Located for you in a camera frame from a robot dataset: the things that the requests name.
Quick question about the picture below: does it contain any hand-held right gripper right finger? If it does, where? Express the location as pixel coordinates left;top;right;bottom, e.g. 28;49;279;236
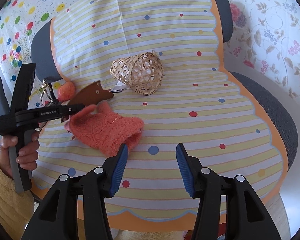
176;143;282;240

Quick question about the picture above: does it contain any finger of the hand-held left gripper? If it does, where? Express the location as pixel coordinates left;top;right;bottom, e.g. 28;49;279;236
36;104;86;123

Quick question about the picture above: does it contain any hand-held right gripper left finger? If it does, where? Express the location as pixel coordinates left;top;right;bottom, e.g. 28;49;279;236
20;144;129;240

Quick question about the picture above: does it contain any brown leather piece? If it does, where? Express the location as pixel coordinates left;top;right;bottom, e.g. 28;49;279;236
66;80;115;107

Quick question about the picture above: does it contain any coral fuzzy sock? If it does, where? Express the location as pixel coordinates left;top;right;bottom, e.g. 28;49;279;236
64;104;144;157

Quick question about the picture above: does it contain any person's left forearm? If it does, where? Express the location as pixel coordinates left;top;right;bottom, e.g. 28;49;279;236
0;154;42;240

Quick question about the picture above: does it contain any person's left hand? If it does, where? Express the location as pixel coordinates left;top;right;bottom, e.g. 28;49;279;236
0;131;40;178

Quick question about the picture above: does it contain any red apple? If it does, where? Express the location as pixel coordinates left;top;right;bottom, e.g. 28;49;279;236
58;81;77;100

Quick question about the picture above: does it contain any polka dot sheet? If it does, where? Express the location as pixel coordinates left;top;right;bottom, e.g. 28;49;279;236
0;0;120;110

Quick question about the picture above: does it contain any woven bamboo basket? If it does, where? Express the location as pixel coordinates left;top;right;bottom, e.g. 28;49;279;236
110;51;165;97

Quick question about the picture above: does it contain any yellow striped dotted cloth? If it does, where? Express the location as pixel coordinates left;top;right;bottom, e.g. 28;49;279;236
31;0;289;232

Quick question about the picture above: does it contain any floral patterned sheet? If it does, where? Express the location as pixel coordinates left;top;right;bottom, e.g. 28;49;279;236
215;0;300;120

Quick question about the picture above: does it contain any gold figure keychain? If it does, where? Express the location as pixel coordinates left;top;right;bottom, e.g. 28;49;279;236
37;80;56;104

